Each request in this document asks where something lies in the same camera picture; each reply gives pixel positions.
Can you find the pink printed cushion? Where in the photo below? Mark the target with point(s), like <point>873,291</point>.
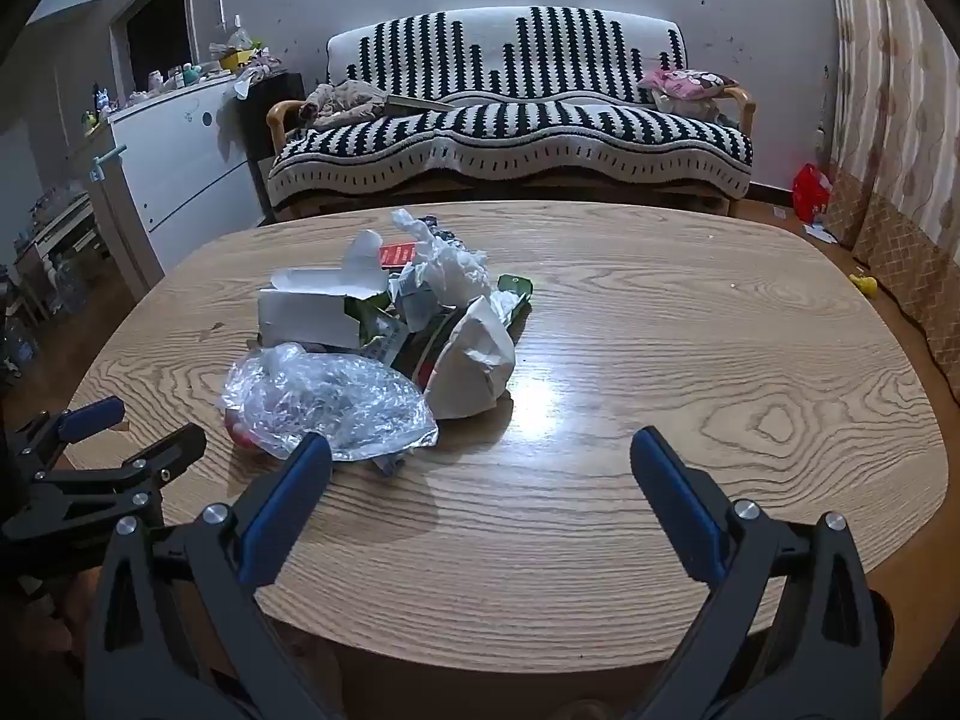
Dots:
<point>679,82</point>

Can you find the dark foil wrapper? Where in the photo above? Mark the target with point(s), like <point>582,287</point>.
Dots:
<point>441,229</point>

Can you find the white drawer dresser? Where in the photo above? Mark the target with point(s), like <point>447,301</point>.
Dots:
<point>180,157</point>

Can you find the pale rumpled cloth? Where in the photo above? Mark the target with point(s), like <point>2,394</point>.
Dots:
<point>251,75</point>

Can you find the yellow toy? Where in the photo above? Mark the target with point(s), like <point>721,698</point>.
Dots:
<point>864,283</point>

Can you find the blue toy figure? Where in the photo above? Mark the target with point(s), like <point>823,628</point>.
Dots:
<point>101,97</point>

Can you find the red shopping bag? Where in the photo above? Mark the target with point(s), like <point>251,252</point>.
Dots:
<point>812,191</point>

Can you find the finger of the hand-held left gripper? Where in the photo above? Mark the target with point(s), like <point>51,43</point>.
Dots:
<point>94,417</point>
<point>169,461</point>

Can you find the dark narrow cabinet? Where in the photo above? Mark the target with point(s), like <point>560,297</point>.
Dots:
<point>266,116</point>

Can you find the beige patterned curtain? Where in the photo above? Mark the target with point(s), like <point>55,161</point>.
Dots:
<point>892,90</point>

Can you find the yellow small box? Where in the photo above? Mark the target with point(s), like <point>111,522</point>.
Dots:
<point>234,57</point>

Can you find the white cardboard box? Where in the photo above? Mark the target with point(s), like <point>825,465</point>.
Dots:
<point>307,315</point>

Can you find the green snack packet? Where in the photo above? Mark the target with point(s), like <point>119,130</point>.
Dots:
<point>517,291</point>

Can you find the white paper bag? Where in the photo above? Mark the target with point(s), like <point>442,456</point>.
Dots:
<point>472,360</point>

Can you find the black white striped sofa blanket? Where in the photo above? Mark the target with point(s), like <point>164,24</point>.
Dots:
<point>525,127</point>

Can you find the clear plastic bag on dresser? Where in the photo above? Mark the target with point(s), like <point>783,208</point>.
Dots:
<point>238,37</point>

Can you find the beige crumpled cloth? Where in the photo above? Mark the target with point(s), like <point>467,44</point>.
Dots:
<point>337,101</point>

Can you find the red printed packet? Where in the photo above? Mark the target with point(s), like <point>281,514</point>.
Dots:
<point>397,253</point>

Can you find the green white snack wrapper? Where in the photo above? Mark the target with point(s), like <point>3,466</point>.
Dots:
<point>390,337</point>

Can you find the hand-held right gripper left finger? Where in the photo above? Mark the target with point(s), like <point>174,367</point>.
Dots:
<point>289,502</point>

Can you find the clear plastic bag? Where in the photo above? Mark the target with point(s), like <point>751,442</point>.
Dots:
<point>238,37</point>
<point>322,397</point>

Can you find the flat grey book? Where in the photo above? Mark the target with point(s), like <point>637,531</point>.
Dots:
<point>416,102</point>

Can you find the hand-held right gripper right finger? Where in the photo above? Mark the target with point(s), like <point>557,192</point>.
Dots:
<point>675,510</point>

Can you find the row of small bottles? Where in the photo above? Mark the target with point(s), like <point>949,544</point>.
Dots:
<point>169,79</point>

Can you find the red ribbon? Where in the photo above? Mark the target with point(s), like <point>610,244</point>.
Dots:
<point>238,427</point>

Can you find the white grey folded cloth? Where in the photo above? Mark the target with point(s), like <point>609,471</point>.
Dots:
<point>694,106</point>

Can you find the white paper sheet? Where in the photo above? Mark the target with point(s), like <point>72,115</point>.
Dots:
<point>821,233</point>

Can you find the white curled paper scrap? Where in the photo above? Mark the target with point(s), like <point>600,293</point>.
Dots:
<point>364,249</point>

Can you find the white low rack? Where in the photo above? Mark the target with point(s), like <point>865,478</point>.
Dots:
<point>64,229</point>

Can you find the wooden frame sofa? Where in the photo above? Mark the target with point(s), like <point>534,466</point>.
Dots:
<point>278,118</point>

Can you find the white tissue paper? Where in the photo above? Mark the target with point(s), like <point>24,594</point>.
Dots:
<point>442,259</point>

